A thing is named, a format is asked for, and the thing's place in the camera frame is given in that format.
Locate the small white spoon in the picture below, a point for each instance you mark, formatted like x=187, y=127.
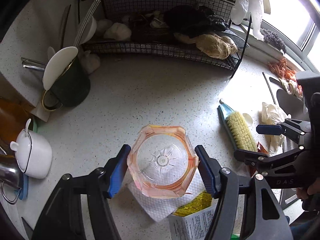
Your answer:
x=27, y=126

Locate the dark green mug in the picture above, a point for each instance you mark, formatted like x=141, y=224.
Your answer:
x=70, y=87

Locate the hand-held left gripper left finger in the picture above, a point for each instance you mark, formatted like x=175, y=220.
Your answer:
x=117, y=173

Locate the red sauce packet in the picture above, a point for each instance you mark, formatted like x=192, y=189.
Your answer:
x=261, y=150

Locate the white yellow printed carton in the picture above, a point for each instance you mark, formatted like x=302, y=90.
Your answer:
x=192, y=221

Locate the clear plastic cup orange rim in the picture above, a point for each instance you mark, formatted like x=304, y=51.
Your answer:
x=160, y=162

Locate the white disposable glove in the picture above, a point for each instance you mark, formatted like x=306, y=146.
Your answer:
x=250, y=0

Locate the blue coaster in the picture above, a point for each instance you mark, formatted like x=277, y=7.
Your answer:
x=23, y=188

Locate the stainless steel kettle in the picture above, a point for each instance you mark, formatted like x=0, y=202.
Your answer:
x=7, y=177

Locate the amber oil bottle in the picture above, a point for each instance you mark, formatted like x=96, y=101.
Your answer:
x=11, y=118

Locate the white lidded sugar pot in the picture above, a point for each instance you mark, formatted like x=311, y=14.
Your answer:
x=35, y=155

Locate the orange mesh scrubber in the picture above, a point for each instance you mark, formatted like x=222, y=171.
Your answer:
x=278, y=66

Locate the white rice paddle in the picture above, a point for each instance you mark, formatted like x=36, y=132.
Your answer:
x=57, y=67

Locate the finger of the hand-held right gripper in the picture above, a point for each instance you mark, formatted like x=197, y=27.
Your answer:
x=268, y=129
x=252, y=158

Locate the beige rag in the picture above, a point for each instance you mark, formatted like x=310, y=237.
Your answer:
x=291, y=86

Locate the garlic bulb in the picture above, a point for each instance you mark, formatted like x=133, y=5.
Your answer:
x=90, y=60
x=117, y=31

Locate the metal chopsticks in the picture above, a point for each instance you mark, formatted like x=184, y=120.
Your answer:
x=86, y=23

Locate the orange dishcloth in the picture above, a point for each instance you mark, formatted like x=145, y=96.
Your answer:
x=291, y=76

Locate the stainless steel sink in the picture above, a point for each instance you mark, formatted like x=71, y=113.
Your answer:
x=287, y=102

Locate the small white plastic scoop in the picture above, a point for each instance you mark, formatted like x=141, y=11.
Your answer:
x=247, y=118

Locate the person's right hand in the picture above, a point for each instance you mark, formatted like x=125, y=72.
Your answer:
x=305, y=193

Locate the dark red bag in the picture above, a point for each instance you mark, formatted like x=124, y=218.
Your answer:
x=147, y=30

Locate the white paper towel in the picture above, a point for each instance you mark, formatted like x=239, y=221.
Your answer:
x=160, y=206

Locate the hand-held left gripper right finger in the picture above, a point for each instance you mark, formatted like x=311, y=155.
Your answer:
x=207, y=173

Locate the black cloth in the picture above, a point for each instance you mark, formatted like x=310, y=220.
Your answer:
x=195, y=21

